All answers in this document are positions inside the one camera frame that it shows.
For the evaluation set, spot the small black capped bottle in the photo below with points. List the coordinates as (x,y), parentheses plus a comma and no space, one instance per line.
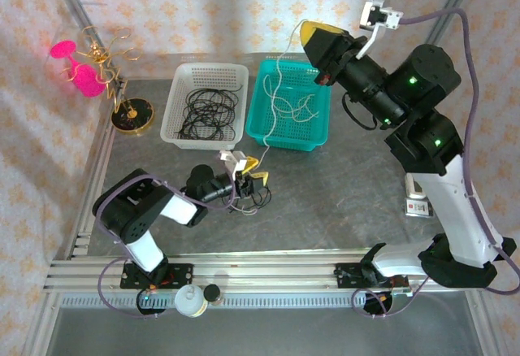
(211,293)

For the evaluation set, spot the white perforated plastic basket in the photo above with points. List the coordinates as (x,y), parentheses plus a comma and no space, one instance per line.
(211,73)

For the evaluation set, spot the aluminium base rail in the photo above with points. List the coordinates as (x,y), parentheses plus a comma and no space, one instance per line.
(264,270)

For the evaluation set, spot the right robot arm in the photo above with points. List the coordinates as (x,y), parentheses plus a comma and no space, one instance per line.
(455,209)

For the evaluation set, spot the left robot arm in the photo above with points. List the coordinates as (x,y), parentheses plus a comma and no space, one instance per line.
(134,209)

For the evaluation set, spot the teal perforated plastic basket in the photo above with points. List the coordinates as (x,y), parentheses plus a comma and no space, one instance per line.
(292,136)

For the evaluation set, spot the pink wine glass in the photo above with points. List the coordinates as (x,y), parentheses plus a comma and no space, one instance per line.
(87,81)

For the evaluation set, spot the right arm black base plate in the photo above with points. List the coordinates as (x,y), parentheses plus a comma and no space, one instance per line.
(345,274)

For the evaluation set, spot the aluminium side rail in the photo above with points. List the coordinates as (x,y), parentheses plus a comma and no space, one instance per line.
(101,136)

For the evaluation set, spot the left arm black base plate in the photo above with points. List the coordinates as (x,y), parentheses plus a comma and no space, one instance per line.
(183,274)

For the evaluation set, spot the white box red label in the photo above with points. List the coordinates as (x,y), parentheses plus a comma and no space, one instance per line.
(418,209)

